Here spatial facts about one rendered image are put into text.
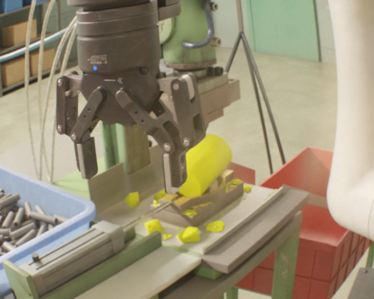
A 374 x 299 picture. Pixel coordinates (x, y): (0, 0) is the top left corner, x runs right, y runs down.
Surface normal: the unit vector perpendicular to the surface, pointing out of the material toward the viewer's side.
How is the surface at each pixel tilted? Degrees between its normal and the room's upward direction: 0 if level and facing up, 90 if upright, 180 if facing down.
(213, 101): 90
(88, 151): 90
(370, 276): 0
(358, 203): 77
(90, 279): 90
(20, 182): 81
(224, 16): 90
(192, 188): 106
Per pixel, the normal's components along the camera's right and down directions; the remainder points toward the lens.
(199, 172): 0.47, -0.39
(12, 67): 0.78, 0.17
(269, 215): -0.07, -0.94
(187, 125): -0.44, 0.34
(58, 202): -0.60, 0.18
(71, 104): 0.90, 0.22
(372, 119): -0.05, 0.30
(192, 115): 0.88, -0.02
